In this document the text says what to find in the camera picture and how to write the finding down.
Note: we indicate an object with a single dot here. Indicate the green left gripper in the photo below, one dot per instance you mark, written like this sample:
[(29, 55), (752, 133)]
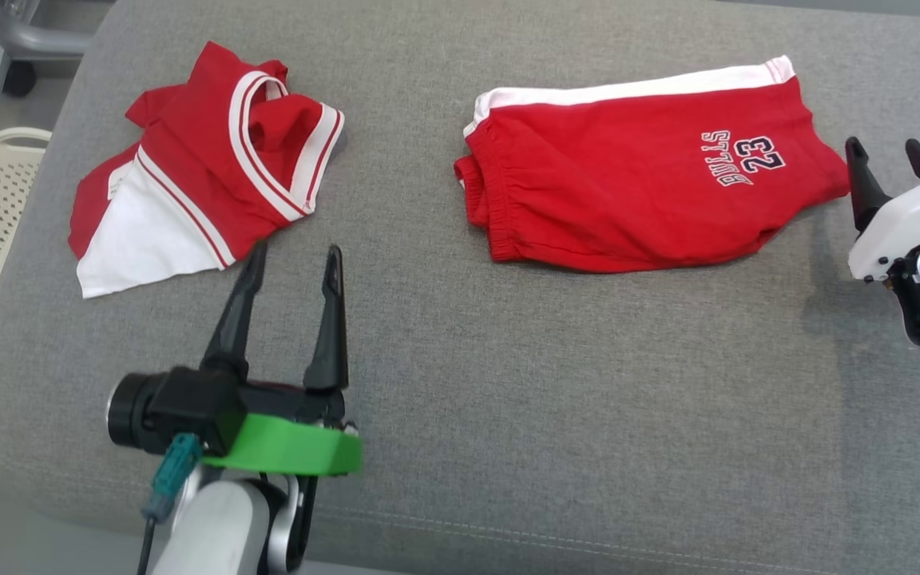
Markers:
[(292, 447)]

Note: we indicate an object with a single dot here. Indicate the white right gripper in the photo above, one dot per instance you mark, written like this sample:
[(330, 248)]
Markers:
[(907, 224)]

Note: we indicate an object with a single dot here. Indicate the red and white jersey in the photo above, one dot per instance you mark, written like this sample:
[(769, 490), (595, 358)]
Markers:
[(196, 152)]

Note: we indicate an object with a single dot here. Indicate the red shorts with white stripe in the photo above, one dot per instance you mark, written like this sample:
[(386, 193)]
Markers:
[(628, 192)]

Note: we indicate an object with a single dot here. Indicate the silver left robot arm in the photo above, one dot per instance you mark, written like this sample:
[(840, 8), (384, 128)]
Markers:
[(220, 527)]

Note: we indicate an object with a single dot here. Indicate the grey fabric sofa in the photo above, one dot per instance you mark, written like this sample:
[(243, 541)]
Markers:
[(548, 383)]

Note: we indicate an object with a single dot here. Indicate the grey metal stand with caster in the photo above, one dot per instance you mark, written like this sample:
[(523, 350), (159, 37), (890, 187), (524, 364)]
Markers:
[(45, 36)]

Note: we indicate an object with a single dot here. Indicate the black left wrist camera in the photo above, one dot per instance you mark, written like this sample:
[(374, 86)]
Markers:
[(180, 411)]

